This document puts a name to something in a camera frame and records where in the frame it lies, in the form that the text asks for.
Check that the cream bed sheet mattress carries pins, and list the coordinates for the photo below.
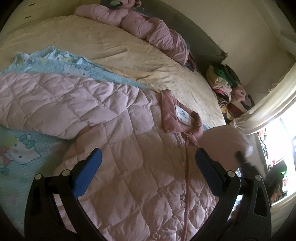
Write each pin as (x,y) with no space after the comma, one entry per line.
(118,52)

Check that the dark grey headboard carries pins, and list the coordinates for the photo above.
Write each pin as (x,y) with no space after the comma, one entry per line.
(203,48)

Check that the cream curtain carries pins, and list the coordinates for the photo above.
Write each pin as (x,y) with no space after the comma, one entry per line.
(277,89)

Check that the cream wardrobe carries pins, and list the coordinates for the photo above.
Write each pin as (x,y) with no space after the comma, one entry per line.
(29,11)

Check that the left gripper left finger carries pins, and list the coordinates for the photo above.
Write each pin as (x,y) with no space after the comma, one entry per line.
(42,217)

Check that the blue cartoon print blanket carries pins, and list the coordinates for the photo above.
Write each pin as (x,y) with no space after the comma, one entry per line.
(57,67)

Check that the pink quilted coat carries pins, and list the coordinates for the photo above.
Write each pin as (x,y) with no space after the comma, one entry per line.
(148,187)

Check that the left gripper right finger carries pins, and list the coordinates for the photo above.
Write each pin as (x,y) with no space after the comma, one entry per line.
(242,212)

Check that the pile of folded clothes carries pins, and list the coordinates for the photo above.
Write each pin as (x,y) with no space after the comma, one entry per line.
(231,96)

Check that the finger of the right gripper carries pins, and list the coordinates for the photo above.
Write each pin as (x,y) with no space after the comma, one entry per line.
(239,156)

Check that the crumpled pink puffer jacket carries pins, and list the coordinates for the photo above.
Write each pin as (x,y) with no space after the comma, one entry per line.
(125,15)

